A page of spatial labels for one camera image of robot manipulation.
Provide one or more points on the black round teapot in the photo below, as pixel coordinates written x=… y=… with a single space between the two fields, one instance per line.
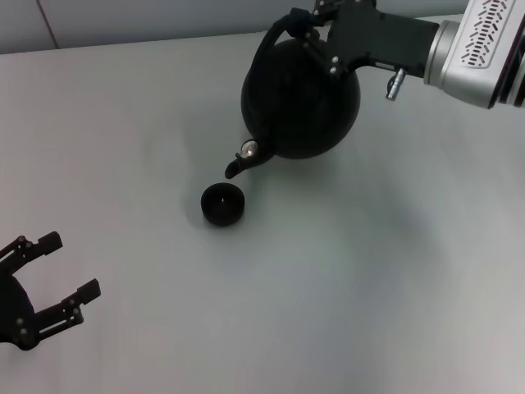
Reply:
x=295 y=115

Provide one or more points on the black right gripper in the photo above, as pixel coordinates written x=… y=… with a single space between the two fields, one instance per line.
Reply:
x=377 y=37

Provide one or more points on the small black teacup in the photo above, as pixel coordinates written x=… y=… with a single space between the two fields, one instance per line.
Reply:
x=223 y=213

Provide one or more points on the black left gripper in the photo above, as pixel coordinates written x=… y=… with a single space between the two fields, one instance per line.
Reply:
x=16 y=316

